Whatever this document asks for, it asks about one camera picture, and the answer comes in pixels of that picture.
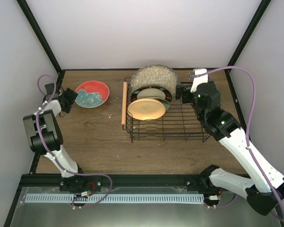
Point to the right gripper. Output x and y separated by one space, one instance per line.
180 90

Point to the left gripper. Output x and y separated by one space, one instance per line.
72 95

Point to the light teal flower plate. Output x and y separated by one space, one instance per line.
166 104

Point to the red teal glazed plate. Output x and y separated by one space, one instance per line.
91 94

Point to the peach yellow plate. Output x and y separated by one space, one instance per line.
146 109

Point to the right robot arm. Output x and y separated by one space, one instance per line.
265 186

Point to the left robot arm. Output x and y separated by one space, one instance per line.
43 132

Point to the speckled beige large plate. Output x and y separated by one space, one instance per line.
154 75

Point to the dark striped rim plate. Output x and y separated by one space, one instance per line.
155 92

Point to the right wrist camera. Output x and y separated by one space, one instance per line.
198 76

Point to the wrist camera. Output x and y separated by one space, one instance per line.
49 88
198 76

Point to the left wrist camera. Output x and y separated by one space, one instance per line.
49 88

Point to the black wire dish rack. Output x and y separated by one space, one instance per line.
178 123

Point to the wooden rack handle left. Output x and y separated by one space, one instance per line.
124 103

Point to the black enclosure frame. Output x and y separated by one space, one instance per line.
199 183

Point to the white slotted cable duct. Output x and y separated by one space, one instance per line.
117 198

